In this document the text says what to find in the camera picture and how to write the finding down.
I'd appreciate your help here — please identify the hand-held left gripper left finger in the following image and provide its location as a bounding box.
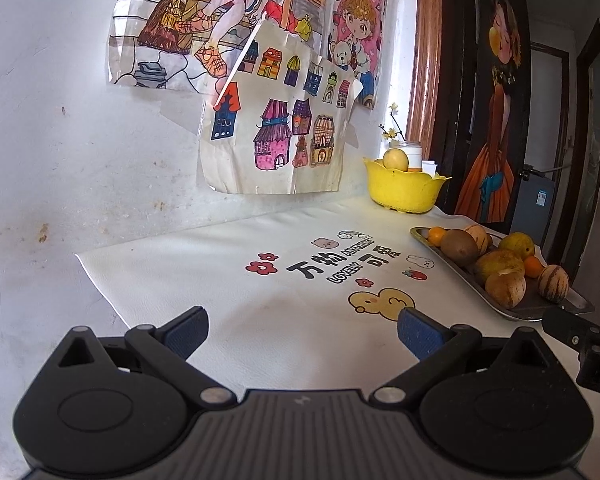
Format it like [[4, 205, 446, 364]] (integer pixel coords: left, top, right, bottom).
[[52, 306, 237, 407]]

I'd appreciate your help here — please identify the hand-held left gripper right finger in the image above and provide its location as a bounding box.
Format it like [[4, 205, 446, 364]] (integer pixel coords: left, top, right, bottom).
[[369, 306, 551, 407]]

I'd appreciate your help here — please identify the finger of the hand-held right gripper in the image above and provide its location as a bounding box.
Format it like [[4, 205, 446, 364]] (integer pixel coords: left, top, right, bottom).
[[540, 306, 600, 350]]

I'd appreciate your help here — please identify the striped pepino melon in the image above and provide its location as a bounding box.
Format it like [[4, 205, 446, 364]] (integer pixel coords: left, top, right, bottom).
[[464, 224, 493, 256], [537, 264, 571, 304]]

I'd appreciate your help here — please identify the brownish yellow pear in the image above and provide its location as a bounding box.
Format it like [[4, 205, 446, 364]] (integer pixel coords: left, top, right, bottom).
[[474, 249, 526, 286], [485, 270, 527, 310]]

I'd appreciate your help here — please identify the metal tray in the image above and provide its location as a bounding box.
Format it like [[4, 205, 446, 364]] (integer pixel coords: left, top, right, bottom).
[[410, 226, 595, 322]]

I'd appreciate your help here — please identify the large green-brown mango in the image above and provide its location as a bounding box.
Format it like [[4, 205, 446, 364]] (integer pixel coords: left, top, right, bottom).
[[497, 232, 536, 261]]

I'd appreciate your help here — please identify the brown kiwi with sticker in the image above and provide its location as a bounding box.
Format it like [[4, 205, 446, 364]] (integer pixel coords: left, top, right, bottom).
[[440, 229, 479, 267]]

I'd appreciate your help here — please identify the white printed table mat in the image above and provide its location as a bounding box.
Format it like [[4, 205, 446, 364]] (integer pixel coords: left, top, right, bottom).
[[75, 195, 600, 411]]

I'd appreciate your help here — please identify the blue grey box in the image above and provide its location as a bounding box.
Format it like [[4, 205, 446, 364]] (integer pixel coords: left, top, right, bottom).
[[510, 162, 554, 247]]

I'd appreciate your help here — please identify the yellow plastic bowl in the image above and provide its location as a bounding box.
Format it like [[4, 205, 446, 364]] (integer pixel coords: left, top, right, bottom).
[[363, 156, 453, 214]]

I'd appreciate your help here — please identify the pale yellow round pear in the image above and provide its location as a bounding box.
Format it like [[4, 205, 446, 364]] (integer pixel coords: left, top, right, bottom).
[[382, 148, 410, 173]]

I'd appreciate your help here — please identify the painting of woman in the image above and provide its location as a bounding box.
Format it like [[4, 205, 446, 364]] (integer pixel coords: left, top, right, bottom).
[[454, 0, 532, 224]]

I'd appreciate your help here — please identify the yellow flower twig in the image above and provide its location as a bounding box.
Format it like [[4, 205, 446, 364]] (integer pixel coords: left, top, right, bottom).
[[378, 102, 406, 144]]

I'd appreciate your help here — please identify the houses drawing on paper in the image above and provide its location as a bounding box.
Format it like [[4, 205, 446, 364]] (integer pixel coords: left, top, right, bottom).
[[197, 17, 364, 196]]

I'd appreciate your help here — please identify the large coloured figure drawing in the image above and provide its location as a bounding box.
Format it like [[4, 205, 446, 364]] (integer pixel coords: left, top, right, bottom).
[[105, 0, 332, 94]]

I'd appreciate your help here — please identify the dark door frame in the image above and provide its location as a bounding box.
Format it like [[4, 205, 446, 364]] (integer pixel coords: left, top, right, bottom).
[[547, 17, 600, 281]]

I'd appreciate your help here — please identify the brown wooden door frame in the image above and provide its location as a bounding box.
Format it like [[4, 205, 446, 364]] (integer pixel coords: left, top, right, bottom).
[[405, 0, 444, 162]]

